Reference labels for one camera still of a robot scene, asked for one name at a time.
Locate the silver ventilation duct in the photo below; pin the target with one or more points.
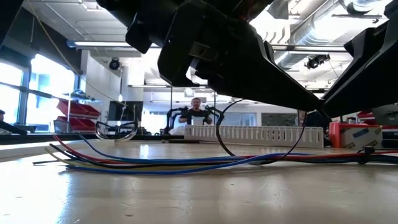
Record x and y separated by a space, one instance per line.
314 28

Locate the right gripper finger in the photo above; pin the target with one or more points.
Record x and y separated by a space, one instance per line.
367 81

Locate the long ceiling light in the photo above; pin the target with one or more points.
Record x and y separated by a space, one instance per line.
102 43

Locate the black ceiling spotlight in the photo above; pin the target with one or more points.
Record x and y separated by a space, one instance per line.
114 64

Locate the person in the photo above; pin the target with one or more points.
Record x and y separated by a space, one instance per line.
301 118
196 113
1 115

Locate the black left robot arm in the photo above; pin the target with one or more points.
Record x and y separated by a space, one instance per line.
124 6

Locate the white plastic strip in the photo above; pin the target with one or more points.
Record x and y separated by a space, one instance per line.
31 149

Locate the black ceiling camera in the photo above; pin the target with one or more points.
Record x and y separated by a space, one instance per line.
315 61

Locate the black background robot arm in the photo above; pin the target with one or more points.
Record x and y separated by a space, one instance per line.
170 119
214 112

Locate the black monitor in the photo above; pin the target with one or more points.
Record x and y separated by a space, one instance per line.
119 111

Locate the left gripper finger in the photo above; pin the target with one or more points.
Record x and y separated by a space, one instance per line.
273 84

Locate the black background station frame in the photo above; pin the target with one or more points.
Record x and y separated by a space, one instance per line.
171 102

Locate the red storage bin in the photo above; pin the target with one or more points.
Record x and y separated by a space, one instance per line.
74 124
77 109

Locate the clear safety glasses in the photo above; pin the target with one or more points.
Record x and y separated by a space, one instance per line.
115 130

